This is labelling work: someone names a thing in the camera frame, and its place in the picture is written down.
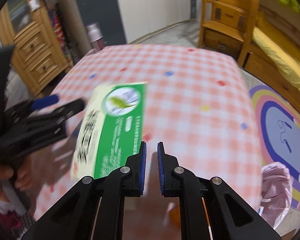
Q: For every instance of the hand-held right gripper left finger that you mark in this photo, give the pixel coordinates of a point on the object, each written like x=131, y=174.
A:
x=143, y=170

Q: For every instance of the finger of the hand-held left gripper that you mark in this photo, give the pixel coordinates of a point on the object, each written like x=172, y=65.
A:
x=67, y=108
x=45, y=101

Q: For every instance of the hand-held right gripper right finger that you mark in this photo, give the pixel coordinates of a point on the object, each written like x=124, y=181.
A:
x=160, y=170

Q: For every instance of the green and cream medicine box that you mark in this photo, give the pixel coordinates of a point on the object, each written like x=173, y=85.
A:
x=120, y=130

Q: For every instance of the person's left forearm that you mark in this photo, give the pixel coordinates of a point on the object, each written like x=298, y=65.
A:
x=16, y=200

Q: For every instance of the person's left hand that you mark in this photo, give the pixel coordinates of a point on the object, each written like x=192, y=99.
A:
x=23, y=178

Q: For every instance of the wooden drawer cabinet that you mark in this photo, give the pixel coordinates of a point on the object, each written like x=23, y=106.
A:
x=37, y=55

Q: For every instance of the pink checkered tablecloth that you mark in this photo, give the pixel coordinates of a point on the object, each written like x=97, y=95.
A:
x=190, y=105

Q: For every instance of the printed paper rolls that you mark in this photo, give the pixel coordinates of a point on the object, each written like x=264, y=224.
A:
x=58, y=30

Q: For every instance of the maroon spray bottle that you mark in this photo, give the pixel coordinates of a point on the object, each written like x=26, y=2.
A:
x=96, y=37

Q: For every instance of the person's houndstooth trousers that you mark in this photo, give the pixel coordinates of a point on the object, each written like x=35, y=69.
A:
x=27, y=221

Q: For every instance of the white paper tag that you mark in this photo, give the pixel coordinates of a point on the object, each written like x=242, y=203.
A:
x=35, y=4

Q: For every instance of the pink plastic bag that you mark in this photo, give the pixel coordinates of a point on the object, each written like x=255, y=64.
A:
x=275, y=192

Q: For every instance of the purple rainbow rug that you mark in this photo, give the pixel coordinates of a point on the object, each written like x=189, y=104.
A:
x=277, y=120

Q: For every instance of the cream and grey wardrobe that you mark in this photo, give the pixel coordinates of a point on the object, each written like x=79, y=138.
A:
x=152, y=2

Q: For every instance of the wooden bunk bed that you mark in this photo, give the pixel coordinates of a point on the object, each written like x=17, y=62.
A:
x=267, y=72

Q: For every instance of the yellow mattress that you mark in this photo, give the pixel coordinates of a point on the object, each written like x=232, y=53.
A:
x=285, y=60

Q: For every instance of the wooden stair drawers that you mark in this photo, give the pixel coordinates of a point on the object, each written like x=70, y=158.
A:
x=227, y=17

